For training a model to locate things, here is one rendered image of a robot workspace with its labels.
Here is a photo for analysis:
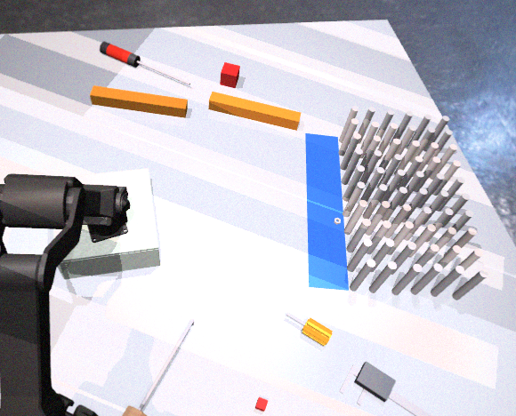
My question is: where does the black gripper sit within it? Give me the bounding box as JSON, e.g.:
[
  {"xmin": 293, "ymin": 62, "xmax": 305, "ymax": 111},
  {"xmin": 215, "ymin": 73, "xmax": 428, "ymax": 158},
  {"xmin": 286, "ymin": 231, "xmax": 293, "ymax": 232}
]
[{"xmin": 58, "ymin": 393, "xmax": 99, "ymax": 416}]

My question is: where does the red and black screwdriver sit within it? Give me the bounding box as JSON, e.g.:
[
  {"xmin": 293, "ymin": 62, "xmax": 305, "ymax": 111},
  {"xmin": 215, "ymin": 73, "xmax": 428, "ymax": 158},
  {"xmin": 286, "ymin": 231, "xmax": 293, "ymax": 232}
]
[{"xmin": 100, "ymin": 41, "xmax": 190, "ymax": 85}]

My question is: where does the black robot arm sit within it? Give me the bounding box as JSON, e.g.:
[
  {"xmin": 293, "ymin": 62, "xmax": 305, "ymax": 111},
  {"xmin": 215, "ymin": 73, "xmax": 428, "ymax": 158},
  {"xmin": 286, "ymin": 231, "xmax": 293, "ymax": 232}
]
[{"xmin": 0, "ymin": 173, "xmax": 130, "ymax": 416}]

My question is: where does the orange-handled screwdriver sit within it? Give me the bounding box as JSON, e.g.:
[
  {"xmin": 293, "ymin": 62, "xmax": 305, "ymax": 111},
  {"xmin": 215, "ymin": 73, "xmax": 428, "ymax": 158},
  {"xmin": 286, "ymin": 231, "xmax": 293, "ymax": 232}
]
[{"xmin": 286, "ymin": 313, "xmax": 333, "ymax": 346}]

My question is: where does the blue flat strip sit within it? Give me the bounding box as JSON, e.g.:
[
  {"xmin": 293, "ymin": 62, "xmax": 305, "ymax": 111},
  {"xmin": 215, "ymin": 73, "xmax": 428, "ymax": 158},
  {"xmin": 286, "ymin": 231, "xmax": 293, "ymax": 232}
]
[{"xmin": 305, "ymin": 133, "xmax": 349, "ymax": 291}]

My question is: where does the wooden tool handle with grey metal shaft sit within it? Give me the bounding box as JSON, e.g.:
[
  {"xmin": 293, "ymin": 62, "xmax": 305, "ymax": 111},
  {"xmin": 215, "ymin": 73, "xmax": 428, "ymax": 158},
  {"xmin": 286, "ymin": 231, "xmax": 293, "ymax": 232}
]
[{"xmin": 122, "ymin": 319, "xmax": 194, "ymax": 416}]

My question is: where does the orange rectangular bar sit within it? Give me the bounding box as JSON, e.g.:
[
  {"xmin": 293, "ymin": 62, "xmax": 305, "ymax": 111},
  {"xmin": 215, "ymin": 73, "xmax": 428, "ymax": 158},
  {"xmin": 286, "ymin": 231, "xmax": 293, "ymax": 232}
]
[
  {"xmin": 90, "ymin": 85, "xmax": 188, "ymax": 118},
  {"xmin": 208, "ymin": 92, "xmax": 301, "ymax": 131}
]

